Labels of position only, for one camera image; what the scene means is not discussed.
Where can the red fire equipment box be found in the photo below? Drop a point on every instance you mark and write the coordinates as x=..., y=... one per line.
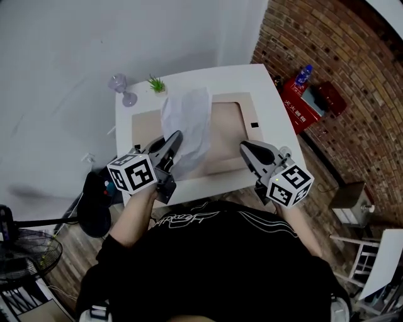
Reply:
x=296, y=110

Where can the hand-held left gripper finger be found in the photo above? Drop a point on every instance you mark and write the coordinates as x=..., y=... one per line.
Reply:
x=171, y=144
x=155, y=145

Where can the white board panel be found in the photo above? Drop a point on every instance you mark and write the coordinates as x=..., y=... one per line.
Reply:
x=384, y=261

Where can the person's right forearm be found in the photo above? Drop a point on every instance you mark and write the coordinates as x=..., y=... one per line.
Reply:
x=299, y=229

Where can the black standing fan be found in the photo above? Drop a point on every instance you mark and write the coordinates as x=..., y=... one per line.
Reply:
x=28, y=251

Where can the white metal frame stool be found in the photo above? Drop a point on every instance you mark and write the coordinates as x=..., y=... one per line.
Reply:
x=362, y=258

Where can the black bag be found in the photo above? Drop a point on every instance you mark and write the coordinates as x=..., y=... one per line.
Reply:
x=94, y=207

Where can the grey metal box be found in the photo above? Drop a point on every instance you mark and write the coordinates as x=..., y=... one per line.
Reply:
x=349, y=201

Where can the white sheet of paper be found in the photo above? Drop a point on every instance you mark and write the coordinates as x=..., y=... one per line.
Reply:
x=189, y=119

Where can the beige desk mat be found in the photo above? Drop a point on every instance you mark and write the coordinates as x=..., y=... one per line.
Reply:
x=226, y=135

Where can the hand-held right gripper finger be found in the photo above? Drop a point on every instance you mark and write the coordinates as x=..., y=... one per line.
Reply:
x=252, y=165
x=253, y=149

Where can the person's left forearm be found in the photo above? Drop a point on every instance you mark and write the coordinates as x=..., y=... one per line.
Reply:
x=132, y=217

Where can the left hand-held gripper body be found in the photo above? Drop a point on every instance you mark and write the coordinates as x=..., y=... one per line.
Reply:
x=135, y=173

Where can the blue plastic bottle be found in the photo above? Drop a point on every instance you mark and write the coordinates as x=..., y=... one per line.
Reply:
x=304, y=75

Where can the small green potted plant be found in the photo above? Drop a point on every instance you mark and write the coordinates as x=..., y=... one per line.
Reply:
x=156, y=85

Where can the person's black printed shirt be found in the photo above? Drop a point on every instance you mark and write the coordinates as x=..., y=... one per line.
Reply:
x=214, y=267

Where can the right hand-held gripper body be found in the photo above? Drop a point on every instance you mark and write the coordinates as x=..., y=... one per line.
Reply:
x=291, y=185

